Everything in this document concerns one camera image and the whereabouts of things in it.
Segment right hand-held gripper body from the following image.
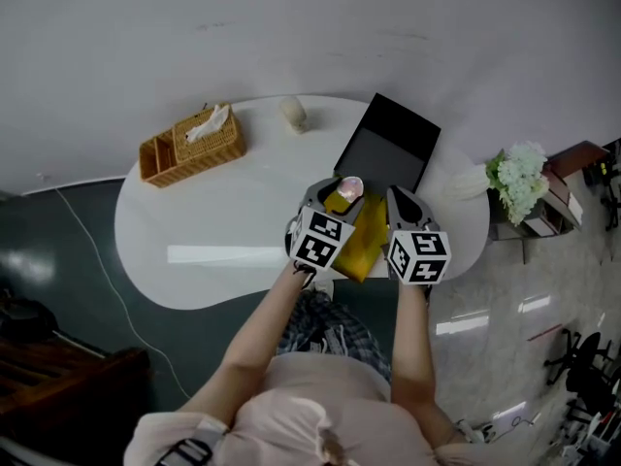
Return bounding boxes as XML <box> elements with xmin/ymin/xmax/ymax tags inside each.
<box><xmin>386</xmin><ymin>211</ymin><xmax>453</xmax><ymax>286</ymax></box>

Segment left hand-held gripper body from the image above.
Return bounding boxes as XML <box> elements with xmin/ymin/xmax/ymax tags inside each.
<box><xmin>283</xmin><ymin>196</ymin><xmax>357</xmax><ymax>272</ymax></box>

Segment pink shell-shaped makeup compact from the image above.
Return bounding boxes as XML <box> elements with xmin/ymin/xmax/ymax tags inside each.
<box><xmin>337</xmin><ymin>176</ymin><xmax>366</xmax><ymax>202</ymax></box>

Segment black box with lid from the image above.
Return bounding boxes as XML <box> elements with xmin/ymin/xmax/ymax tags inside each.
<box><xmin>332</xmin><ymin>92</ymin><xmax>442</xmax><ymax>195</ymax></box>

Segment person's left forearm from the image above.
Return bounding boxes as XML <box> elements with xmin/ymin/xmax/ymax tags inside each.
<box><xmin>176</xmin><ymin>265</ymin><xmax>317</xmax><ymax>415</ymax></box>

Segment person's right forearm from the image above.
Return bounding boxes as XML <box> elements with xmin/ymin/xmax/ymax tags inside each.
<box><xmin>388</xmin><ymin>282</ymin><xmax>468</xmax><ymax>449</ymax></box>

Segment yellow pouch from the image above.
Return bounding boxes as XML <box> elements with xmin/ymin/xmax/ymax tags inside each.
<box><xmin>323</xmin><ymin>189</ymin><xmax>390</xmax><ymax>283</ymax></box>

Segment white ribbed vase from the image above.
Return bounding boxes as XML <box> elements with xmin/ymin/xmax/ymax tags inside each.
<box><xmin>442</xmin><ymin>165</ymin><xmax>489</xmax><ymax>203</ymax></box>

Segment small white ornament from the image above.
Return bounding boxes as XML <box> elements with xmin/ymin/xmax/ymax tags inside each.
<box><xmin>278</xmin><ymin>95</ymin><xmax>309</xmax><ymax>136</ymax></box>

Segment plaid shorts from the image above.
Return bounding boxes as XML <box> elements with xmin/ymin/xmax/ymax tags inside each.
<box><xmin>275</xmin><ymin>288</ymin><xmax>392</xmax><ymax>383</ymax></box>

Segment white flower bouquet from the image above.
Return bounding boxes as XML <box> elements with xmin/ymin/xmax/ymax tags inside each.
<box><xmin>484</xmin><ymin>140</ymin><xmax>551</xmax><ymax>228</ymax></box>

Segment white tissue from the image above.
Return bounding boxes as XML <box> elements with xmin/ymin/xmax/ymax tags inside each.
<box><xmin>184</xmin><ymin>104</ymin><xmax>231</xmax><ymax>144</ymax></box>

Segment wicker tissue basket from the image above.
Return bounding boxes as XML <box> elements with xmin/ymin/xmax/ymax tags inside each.
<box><xmin>139</xmin><ymin>102</ymin><xmax>248</xmax><ymax>189</ymax></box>

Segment brown wooden shelf unit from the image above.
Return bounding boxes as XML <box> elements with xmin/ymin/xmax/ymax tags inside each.
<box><xmin>487</xmin><ymin>139</ymin><xmax>611</xmax><ymax>265</ymax></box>

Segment pink shirt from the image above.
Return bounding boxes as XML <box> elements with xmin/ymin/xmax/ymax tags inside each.
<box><xmin>122</xmin><ymin>351</ymin><xmax>494</xmax><ymax>466</ymax></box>

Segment black office chair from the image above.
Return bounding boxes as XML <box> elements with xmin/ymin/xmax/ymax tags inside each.
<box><xmin>542</xmin><ymin>329</ymin><xmax>621</xmax><ymax>427</ymax></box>

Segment dark wooden bench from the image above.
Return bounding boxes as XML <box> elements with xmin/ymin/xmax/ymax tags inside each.
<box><xmin>0</xmin><ymin>327</ymin><xmax>152</xmax><ymax>429</ymax></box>

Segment black wrist strap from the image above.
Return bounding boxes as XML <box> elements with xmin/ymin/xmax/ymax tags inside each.
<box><xmin>292</xmin><ymin>261</ymin><xmax>317</xmax><ymax>289</ymax></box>

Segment white floor cable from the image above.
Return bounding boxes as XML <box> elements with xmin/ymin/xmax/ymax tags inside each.
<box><xmin>36</xmin><ymin>172</ymin><xmax>193</xmax><ymax>401</ymax></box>

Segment grey strap with buckle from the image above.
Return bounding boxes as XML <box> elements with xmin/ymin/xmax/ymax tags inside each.
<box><xmin>153</xmin><ymin>426</ymin><xmax>229</xmax><ymax>466</ymax></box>

